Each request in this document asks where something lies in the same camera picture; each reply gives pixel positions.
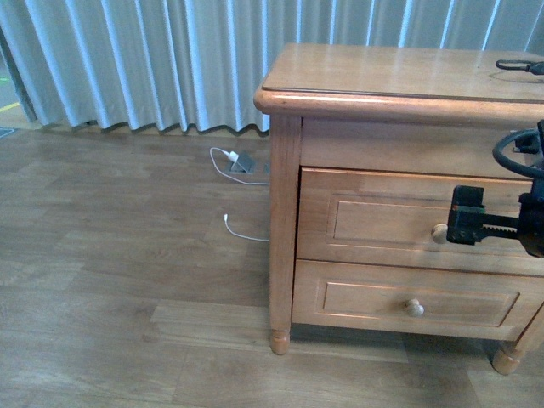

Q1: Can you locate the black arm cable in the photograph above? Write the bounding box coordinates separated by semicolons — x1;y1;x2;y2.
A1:
492;119;544;182

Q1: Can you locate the black looped cable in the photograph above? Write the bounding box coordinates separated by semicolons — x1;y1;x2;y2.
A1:
495;59;544;77

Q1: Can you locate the wooden nightstand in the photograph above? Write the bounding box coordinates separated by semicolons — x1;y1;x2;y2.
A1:
254;43;543;375

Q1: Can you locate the drawer knob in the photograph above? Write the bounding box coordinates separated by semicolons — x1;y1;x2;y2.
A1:
405;298;425;318
431;224;448;245

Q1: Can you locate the white charger plug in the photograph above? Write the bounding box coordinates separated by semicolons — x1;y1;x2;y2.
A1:
224;151;240;163

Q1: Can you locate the wooden drawer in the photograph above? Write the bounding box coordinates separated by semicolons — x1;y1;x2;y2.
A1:
297;167;543;276
292;260;543;340

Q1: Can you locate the grey pleated curtain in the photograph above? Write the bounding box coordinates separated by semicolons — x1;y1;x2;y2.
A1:
1;1;543;130

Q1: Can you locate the white charger cable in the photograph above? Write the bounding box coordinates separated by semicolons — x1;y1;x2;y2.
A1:
209;146;271;242

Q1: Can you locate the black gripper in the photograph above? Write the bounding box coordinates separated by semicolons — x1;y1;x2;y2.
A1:
446;180;544;258

